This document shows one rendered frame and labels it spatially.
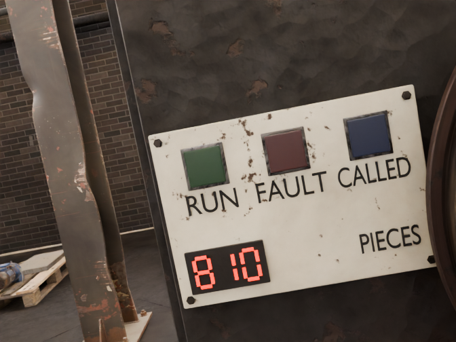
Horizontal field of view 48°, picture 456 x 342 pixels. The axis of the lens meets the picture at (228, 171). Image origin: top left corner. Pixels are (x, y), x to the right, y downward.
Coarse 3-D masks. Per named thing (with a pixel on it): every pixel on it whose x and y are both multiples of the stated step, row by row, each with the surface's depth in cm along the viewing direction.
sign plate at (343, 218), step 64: (192, 128) 50; (256, 128) 49; (320, 128) 49; (192, 192) 50; (256, 192) 50; (320, 192) 50; (384, 192) 49; (192, 256) 51; (320, 256) 50; (384, 256) 50
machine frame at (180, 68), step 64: (128, 0) 50; (192, 0) 50; (256, 0) 50; (320, 0) 49; (384, 0) 49; (448, 0) 49; (128, 64) 52; (192, 64) 51; (256, 64) 50; (320, 64) 50; (384, 64) 50; (448, 64) 50; (192, 320) 54; (256, 320) 54; (320, 320) 53; (384, 320) 53; (448, 320) 52
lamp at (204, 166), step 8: (184, 152) 49; (192, 152) 49; (200, 152) 49; (208, 152) 49; (216, 152) 49; (192, 160) 49; (200, 160) 49; (208, 160) 49; (216, 160) 49; (192, 168) 49; (200, 168) 49; (208, 168) 49; (216, 168) 49; (192, 176) 50; (200, 176) 49; (208, 176) 49; (216, 176) 49; (224, 176) 49; (192, 184) 50; (200, 184) 50; (208, 184) 50
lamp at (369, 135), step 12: (360, 120) 48; (372, 120) 48; (384, 120) 48; (360, 132) 48; (372, 132) 48; (384, 132) 48; (360, 144) 48; (372, 144) 48; (384, 144) 48; (360, 156) 49
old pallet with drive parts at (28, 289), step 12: (60, 264) 495; (24, 276) 475; (36, 276) 465; (48, 276) 462; (60, 276) 490; (12, 288) 439; (24, 288) 431; (36, 288) 433; (48, 288) 463; (0, 300) 435; (24, 300) 426; (36, 300) 429
